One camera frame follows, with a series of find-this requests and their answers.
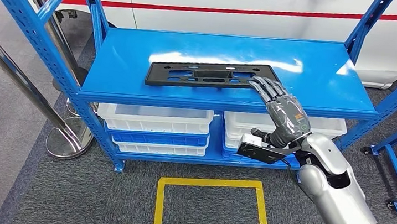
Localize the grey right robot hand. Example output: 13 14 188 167
241 75 317 152

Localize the black plastic plate bracket part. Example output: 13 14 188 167
144 52 281 100

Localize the large white plastic bin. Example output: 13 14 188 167
221 107 349 150
95 98 215 140

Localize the chrome stanchion post, black base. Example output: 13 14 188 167
18 0 97 95

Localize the chrome round stanchion base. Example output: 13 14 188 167
64 97 100 120

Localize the blue metal shelf rack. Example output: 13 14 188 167
0 0 397 203

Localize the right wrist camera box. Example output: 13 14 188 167
236 132 294 168

